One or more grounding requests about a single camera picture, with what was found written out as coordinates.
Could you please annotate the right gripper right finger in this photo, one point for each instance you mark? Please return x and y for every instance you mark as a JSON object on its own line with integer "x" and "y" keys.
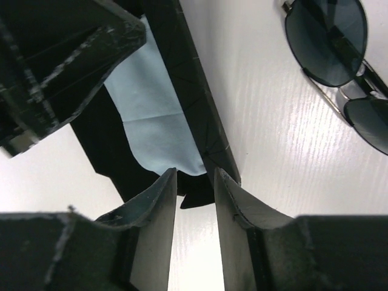
{"x": 264, "y": 249}

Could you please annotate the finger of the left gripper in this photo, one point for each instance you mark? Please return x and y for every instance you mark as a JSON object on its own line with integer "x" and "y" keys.
{"x": 55, "y": 56}

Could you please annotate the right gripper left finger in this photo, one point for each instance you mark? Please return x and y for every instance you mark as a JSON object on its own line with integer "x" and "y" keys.
{"x": 128, "y": 248}

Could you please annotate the black rectangular glasses case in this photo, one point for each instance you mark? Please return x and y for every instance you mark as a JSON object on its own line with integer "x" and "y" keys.
{"x": 100, "y": 130}

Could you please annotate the blue cleaning cloth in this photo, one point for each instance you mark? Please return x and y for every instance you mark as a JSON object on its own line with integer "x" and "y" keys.
{"x": 153, "y": 119}

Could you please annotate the black sunglasses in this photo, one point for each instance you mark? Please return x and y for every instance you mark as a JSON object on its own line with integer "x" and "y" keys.
{"x": 329, "y": 40}

